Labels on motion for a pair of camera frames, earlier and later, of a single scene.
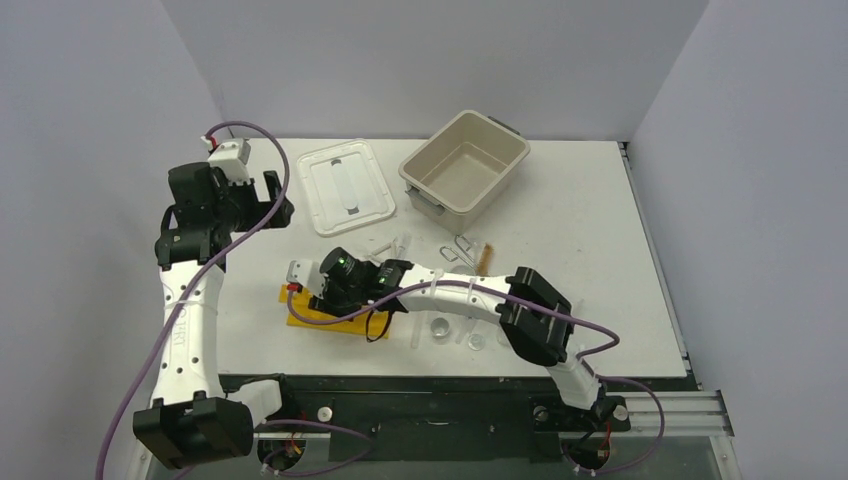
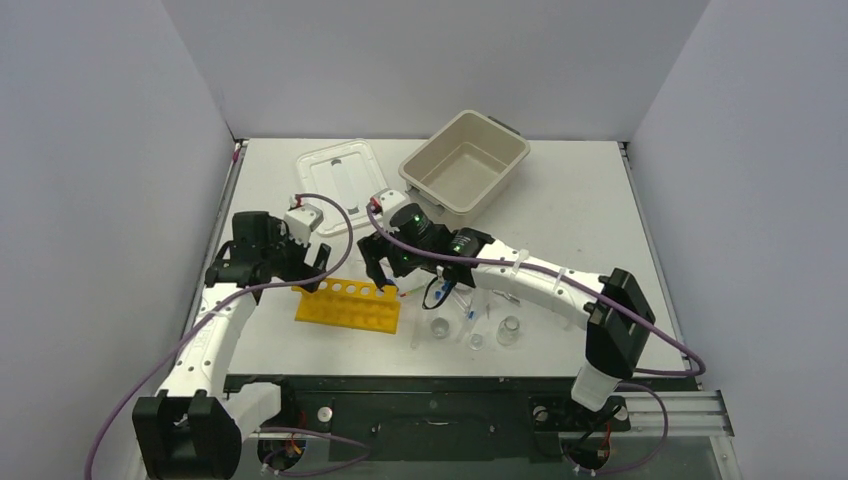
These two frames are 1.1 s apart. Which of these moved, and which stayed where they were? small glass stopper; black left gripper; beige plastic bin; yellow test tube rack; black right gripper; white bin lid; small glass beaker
Moved: black left gripper; black right gripper; yellow test tube rack
Stayed: beige plastic bin; small glass stopper; small glass beaker; white bin lid
